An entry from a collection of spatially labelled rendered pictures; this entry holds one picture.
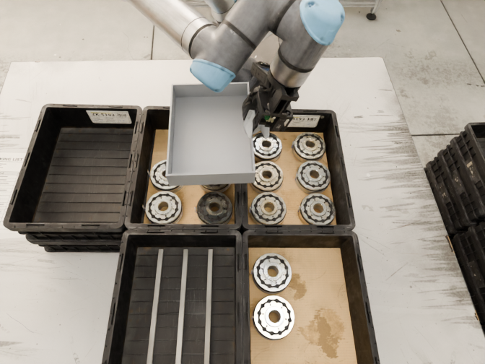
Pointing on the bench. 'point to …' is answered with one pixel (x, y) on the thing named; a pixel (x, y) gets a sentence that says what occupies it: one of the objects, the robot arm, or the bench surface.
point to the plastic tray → (208, 136)
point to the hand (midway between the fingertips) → (250, 128)
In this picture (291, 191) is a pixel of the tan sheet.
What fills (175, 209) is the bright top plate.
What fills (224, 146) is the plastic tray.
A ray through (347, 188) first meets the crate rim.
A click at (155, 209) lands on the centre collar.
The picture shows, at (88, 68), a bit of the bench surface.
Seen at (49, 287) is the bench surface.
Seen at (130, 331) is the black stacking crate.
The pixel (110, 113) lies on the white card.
